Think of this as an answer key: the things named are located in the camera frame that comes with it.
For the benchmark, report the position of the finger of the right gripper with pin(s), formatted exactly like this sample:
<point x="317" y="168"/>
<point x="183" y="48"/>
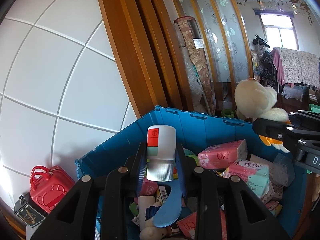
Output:
<point x="304" y="118"/>
<point x="280" y="135"/>

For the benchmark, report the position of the floral hanging cloth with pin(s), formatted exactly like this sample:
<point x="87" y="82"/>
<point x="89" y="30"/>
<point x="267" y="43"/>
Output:
<point x="295" y="66"/>

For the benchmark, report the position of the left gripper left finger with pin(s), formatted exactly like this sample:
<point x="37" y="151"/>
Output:
<point x="106" y="197"/>

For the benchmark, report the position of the rolled patterned carpet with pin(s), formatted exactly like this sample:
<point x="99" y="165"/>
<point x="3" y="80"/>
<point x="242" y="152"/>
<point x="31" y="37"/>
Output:
<point x="196" y="66"/>

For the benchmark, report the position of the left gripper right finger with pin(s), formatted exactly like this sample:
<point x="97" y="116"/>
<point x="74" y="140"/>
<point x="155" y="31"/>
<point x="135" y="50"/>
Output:
<point x="225" y="203"/>

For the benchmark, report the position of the blue plastic crate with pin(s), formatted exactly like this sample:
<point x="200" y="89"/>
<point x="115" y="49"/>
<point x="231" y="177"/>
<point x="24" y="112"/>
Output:
<point x="195" y="132"/>

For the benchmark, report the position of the white red-label bottle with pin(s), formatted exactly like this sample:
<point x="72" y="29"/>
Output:
<point x="160" y="153"/>

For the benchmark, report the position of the black gift box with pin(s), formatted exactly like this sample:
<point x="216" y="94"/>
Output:
<point x="28" y="211"/>

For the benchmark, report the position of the red bear suitcase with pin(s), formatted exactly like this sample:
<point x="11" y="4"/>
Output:
<point x="49" y="185"/>

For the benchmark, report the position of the blue shoe insole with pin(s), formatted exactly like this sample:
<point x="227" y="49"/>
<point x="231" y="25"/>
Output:
<point x="170" y="211"/>

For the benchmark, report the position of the small white plush toy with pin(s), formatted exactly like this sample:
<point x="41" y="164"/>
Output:
<point x="150" y="232"/>

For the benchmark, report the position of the pink green tissue pack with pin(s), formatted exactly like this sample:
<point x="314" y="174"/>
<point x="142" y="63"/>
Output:
<point x="255" y="175"/>

